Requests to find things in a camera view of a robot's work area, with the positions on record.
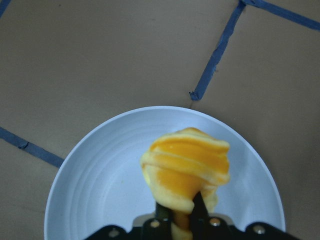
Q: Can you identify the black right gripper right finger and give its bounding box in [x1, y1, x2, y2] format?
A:
[189, 192, 208, 240]

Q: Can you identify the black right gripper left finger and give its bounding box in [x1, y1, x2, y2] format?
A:
[154, 202, 173, 222]

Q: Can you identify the yellow orange striped bread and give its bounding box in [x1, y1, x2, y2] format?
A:
[139, 127, 230, 240]

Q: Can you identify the light blue plate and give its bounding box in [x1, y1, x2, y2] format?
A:
[44, 106, 286, 240]

